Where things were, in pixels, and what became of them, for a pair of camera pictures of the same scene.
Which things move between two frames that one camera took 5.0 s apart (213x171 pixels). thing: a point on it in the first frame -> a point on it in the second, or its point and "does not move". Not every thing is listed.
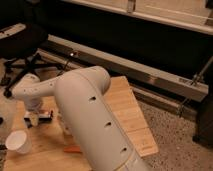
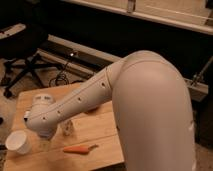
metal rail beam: [66, 55] does not move
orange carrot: [72, 149] does not move
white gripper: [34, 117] -> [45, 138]
